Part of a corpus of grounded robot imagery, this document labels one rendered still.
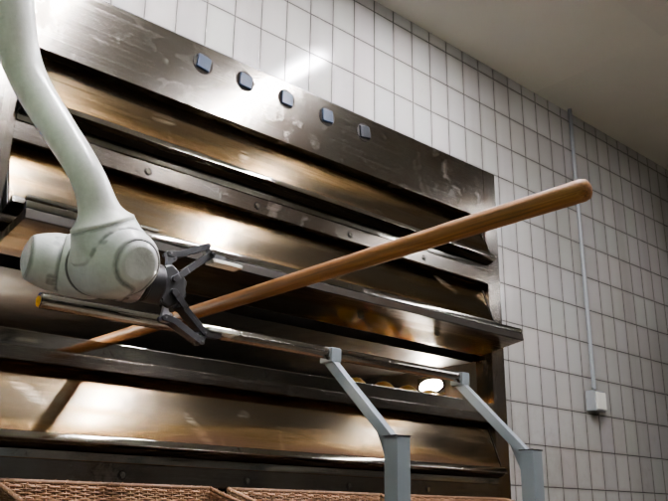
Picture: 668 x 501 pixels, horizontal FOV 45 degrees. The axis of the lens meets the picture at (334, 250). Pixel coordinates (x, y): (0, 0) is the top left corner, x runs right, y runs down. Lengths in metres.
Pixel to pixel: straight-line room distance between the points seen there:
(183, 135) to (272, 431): 0.86
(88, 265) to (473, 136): 2.23
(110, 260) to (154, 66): 1.17
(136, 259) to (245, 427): 1.05
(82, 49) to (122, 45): 0.12
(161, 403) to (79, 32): 0.99
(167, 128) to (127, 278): 1.09
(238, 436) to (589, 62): 2.21
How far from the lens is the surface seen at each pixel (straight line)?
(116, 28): 2.32
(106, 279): 1.25
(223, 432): 2.16
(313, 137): 2.60
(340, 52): 2.84
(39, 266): 1.39
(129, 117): 2.22
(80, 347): 1.99
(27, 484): 1.89
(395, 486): 1.73
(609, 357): 3.72
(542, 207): 1.08
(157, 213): 2.17
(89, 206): 1.29
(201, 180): 2.28
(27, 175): 2.05
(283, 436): 2.28
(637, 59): 3.62
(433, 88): 3.16
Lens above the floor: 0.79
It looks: 18 degrees up
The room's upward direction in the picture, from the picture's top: 1 degrees clockwise
